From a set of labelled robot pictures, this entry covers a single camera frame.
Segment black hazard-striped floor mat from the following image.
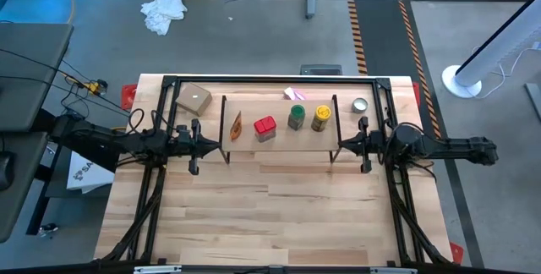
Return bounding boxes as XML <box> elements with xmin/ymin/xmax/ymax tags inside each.
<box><xmin>347</xmin><ymin>0</ymin><xmax>443</xmax><ymax>142</ymax></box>

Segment small black caster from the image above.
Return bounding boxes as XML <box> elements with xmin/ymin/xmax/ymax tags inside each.
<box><xmin>36</xmin><ymin>222</ymin><xmax>60</xmax><ymax>239</ymax></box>

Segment white bag with black print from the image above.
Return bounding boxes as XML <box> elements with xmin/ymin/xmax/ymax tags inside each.
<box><xmin>66</xmin><ymin>151</ymin><xmax>115</xmax><ymax>194</ymax></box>

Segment black computer mouse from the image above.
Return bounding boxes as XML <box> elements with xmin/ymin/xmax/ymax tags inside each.
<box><xmin>0</xmin><ymin>151</ymin><xmax>16</xmax><ymax>191</ymax></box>

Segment wooden shelf with black legs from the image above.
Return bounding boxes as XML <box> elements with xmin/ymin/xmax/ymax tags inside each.
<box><xmin>218</xmin><ymin>94</ymin><xmax>342</xmax><ymax>165</ymax></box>

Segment dark grey desk top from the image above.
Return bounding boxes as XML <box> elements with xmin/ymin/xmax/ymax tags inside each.
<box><xmin>0</xmin><ymin>132</ymin><xmax>51</xmax><ymax>244</ymax></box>
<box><xmin>0</xmin><ymin>22</ymin><xmax>74</xmax><ymax>134</ymax></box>

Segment black metal rig frame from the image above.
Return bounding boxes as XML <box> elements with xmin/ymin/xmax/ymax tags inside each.
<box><xmin>101</xmin><ymin>74</ymin><xmax>457</xmax><ymax>266</ymax></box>

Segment black box at table edge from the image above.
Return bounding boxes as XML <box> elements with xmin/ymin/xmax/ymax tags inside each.
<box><xmin>300</xmin><ymin>63</ymin><xmax>343</xmax><ymax>76</ymax></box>

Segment orange brown spice packet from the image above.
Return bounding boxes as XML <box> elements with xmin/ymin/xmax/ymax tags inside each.
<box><xmin>229</xmin><ymin>111</ymin><xmax>243</xmax><ymax>142</ymax></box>

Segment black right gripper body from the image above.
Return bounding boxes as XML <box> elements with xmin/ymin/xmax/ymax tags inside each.
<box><xmin>357</xmin><ymin>116</ymin><xmax>385</xmax><ymax>174</ymax></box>

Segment white tower fan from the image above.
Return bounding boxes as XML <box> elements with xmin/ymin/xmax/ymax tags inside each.
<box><xmin>441</xmin><ymin>0</ymin><xmax>541</xmax><ymax>100</ymax></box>

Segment black desk base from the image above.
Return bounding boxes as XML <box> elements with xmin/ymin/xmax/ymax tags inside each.
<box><xmin>25</xmin><ymin>107</ymin><xmax>120</xmax><ymax>236</ymax></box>

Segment pink and white box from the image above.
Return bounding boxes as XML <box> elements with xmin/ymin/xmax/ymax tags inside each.
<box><xmin>282</xmin><ymin>86</ymin><xmax>307</xmax><ymax>101</ymax></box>

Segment green-lid spice jar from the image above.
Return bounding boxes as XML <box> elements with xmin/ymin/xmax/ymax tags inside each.
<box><xmin>287</xmin><ymin>104</ymin><xmax>306</xmax><ymax>131</ymax></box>

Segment silver metal bracket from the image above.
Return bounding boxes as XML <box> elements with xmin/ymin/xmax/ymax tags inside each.
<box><xmin>134</xmin><ymin>265</ymin><xmax>183</xmax><ymax>274</ymax></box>
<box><xmin>369</xmin><ymin>267</ymin><xmax>418</xmax><ymax>274</ymax></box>

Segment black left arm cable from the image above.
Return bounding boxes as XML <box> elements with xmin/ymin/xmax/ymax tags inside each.
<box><xmin>128</xmin><ymin>107</ymin><xmax>175</xmax><ymax>134</ymax></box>

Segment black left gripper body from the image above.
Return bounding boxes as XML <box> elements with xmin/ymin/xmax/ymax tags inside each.
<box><xmin>176</xmin><ymin>118</ymin><xmax>205</xmax><ymax>177</ymax></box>

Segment grey metal table foot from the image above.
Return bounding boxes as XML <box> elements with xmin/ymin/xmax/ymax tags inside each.
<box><xmin>523</xmin><ymin>82</ymin><xmax>541</xmax><ymax>123</ymax></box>

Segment small cardboard box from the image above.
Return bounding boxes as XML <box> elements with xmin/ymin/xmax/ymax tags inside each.
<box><xmin>175</xmin><ymin>82</ymin><xmax>214</xmax><ymax>118</ymax></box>

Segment thin black cable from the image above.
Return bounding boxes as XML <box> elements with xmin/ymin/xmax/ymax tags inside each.
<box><xmin>0</xmin><ymin>47</ymin><xmax>133</xmax><ymax>118</ymax></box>

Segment yellow-lid spice jar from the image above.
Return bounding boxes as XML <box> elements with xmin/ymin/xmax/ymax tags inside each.
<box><xmin>310</xmin><ymin>104</ymin><xmax>332</xmax><ymax>133</ymax></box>

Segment red-lid spice container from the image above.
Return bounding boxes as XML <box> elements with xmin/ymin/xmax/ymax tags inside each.
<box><xmin>253</xmin><ymin>115</ymin><xmax>278</xmax><ymax>143</ymax></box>

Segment yellow cable connector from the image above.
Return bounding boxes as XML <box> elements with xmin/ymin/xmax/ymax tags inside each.
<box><xmin>86</xmin><ymin>79</ymin><xmax>109</xmax><ymax>96</ymax></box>

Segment crumpled white cloth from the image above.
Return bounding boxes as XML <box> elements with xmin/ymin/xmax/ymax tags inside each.
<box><xmin>140</xmin><ymin>0</ymin><xmax>189</xmax><ymax>36</ymax></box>

